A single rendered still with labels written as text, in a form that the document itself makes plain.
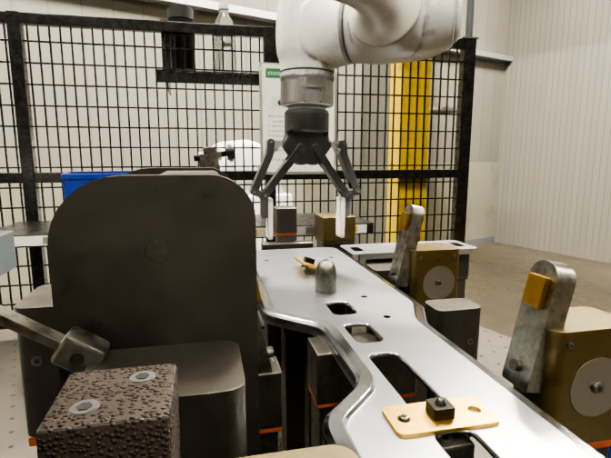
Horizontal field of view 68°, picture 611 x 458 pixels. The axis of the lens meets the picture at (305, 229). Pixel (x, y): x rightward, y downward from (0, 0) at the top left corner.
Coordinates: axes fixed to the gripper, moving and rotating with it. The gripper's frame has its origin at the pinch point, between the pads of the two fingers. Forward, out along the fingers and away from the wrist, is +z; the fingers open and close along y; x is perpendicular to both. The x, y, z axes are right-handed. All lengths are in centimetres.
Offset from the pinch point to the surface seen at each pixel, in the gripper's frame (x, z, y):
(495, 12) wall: 462, -197, 348
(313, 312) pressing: -21.1, 7.6, -3.6
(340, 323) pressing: -25.6, 7.6, -1.3
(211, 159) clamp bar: -1.9, -11.8, -15.9
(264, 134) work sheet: 54, -19, 0
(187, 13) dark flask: 61, -52, -20
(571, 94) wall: 387, -90, 403
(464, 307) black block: -21.3, 8.3, 18.2
